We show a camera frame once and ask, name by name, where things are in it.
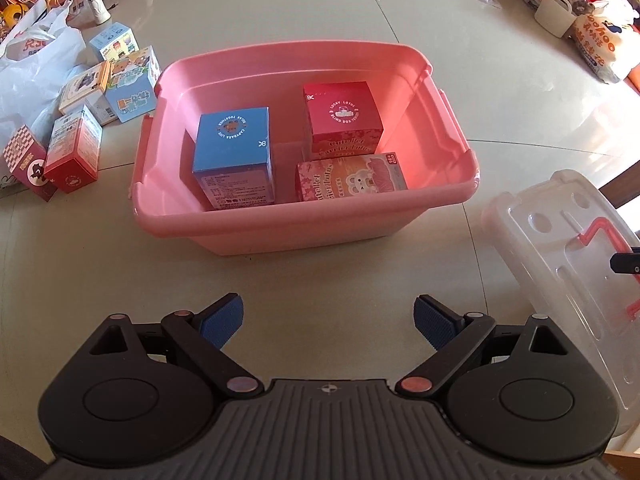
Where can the yellow round toy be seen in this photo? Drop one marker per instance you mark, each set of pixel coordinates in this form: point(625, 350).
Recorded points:
point(12, 14)

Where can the red checkered box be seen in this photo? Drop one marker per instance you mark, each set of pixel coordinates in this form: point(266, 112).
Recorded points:
point(27, 160)

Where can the pink plastic storage bin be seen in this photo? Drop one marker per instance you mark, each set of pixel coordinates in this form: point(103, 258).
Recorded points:
point(440, 170)

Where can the small light blue box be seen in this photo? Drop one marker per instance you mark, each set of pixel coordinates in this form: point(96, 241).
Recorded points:
point(114, 42)

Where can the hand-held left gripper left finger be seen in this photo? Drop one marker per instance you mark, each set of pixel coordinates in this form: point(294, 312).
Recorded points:
point(222, 320)

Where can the red box with round emblem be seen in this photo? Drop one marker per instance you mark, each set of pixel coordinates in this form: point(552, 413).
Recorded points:
point(342, 115)

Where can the cream cartoon box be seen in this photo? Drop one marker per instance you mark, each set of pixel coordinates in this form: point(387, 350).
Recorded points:
point(85, 87)

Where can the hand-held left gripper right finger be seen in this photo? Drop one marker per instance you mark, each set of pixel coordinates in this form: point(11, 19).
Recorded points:
point(435, 322)

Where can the blue bear print box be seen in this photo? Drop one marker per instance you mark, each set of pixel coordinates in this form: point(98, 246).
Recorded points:
point(132, 82)

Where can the white bag with orange print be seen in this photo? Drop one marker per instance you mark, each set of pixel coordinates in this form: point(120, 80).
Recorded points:
point(605, 45)

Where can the red box with recycling symbols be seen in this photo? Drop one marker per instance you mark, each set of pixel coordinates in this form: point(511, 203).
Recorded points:
point(350, 177)

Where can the red and white box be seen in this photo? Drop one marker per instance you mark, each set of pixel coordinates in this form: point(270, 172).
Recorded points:
point(72, 150)

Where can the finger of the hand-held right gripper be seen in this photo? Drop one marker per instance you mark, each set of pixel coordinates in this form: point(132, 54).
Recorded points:
point(627, 262)

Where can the blue cardboard box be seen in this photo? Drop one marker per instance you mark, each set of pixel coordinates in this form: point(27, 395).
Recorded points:
point(232, 145)

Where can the white plastic shopping bag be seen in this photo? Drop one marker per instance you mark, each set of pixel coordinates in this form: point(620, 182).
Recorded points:
point(30, 75)

